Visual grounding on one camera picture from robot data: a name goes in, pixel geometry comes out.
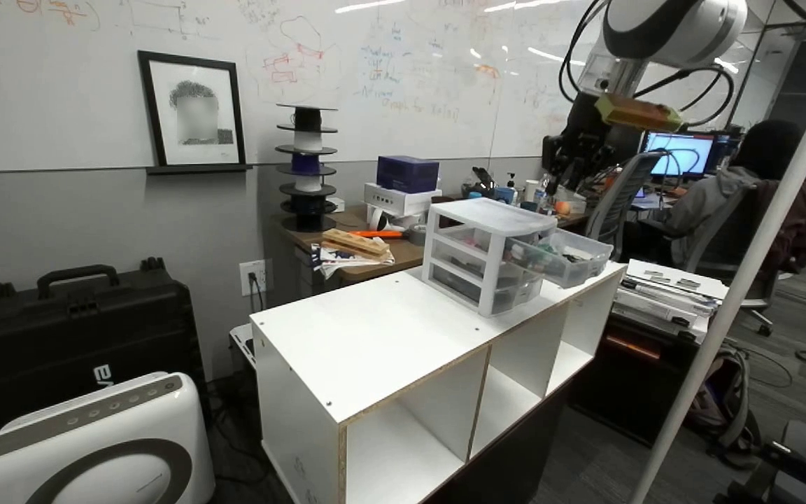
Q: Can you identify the white wall outlet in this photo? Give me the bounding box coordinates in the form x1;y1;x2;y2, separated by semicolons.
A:
234;254;272;300

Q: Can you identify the office chair with jacket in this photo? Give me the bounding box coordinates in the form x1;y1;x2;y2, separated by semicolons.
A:
677;175;806;342

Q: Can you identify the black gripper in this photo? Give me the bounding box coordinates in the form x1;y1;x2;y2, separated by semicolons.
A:
541;91;626;198

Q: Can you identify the purple box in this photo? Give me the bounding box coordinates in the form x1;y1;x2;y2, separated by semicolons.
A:
376;150;442;195

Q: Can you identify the white paper sheet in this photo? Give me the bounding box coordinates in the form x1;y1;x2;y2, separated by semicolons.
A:
310;242;370;282

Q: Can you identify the white air purifier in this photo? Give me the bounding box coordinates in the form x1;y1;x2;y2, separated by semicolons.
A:
0;367;222;504

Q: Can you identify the lit computer monitor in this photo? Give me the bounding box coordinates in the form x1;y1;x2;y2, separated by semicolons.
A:
639;129;720;185

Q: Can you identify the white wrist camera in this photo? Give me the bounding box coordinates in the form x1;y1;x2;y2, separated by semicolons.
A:
576;45;632;98

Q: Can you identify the white PVC pole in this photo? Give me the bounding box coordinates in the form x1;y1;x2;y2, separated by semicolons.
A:
626;38;806;504

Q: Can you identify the white keyboards pile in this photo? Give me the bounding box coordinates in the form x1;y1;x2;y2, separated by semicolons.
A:
610;254;734;342

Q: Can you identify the stacked filament spools tower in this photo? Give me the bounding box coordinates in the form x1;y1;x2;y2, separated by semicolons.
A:
272;98;342;235

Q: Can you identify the black low cabinet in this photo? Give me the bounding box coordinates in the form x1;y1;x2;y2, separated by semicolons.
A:
570;310;707;443

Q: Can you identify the translucent plastic drawer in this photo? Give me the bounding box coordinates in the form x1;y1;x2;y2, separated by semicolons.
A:
425;263;496;308
429;238;499;287

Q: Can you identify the grey office chair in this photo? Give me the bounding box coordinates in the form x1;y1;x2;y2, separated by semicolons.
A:
587;149;665;252

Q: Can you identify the light wooden block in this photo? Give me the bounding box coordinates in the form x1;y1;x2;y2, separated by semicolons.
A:
318;226;398;266

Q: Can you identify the whiteboard with writing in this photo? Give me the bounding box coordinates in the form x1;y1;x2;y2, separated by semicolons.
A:
0;0;610;175

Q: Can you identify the white power strip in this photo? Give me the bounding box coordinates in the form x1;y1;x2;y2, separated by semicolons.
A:
226;318;264;368

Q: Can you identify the black hard carrying case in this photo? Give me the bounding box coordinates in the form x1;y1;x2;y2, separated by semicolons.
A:
0;254;208;437

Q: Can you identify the orange utility knife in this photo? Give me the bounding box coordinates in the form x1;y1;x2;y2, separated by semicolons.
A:
353;224;408;242

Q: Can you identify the white mini drawer cabinet frame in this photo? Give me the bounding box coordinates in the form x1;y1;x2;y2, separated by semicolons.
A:
419;193;562;318

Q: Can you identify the seated person in grey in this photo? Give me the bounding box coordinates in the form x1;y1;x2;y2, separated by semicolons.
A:
643;116;806;276

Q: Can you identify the white cardboard box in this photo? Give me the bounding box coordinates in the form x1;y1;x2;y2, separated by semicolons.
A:
360;179;444;221

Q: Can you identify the brown wooden desk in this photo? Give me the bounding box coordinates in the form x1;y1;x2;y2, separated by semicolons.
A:
279;203;429;293

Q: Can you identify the tan taped wrist block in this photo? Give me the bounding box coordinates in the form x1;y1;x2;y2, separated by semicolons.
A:
594;91;689;135

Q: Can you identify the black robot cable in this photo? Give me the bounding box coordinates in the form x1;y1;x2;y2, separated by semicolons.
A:
555;0;738;132

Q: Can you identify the translucent drawer holding small parts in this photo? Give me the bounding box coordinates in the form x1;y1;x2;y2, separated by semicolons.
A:
496;224;615;291

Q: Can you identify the white cubby shelf unit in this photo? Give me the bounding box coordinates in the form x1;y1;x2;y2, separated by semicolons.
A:
247;258;629;504

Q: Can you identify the black framed portrait picture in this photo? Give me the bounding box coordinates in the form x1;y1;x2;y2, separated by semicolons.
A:
134;48;258;179

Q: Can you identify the black floor device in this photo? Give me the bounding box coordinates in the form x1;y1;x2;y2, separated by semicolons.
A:
710;417;806;504

